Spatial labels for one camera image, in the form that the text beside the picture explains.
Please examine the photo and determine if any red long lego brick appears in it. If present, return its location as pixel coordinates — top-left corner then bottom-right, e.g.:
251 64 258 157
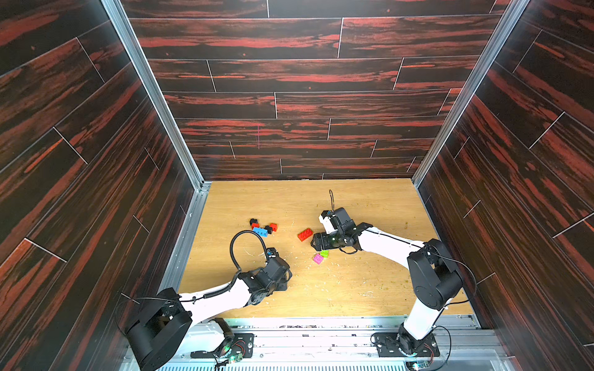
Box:
297 228 313 242

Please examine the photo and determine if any light blue long lego brick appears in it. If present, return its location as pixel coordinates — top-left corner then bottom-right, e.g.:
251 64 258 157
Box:
252 227 269 237

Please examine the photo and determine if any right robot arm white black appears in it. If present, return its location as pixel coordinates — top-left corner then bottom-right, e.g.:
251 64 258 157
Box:
311 208 463 356

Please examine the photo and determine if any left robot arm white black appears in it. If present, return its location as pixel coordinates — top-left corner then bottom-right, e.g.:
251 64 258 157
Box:
124 248 292 370

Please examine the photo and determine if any pink square lego brick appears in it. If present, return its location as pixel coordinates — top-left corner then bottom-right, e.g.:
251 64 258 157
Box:
313 254 325 264

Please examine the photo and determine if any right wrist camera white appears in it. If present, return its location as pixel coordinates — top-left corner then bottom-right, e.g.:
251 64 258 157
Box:
319 210 337 235

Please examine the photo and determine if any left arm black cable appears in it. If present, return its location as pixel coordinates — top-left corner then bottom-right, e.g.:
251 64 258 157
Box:
113 229 270 335

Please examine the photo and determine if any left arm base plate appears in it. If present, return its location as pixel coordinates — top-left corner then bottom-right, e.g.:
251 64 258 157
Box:
190 333 255 363

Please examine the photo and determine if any aluminium front rail frame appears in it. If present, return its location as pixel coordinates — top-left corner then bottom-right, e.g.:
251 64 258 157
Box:
164 315 515 370

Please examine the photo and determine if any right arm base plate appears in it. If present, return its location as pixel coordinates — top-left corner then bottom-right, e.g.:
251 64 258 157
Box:
371 332 440 359

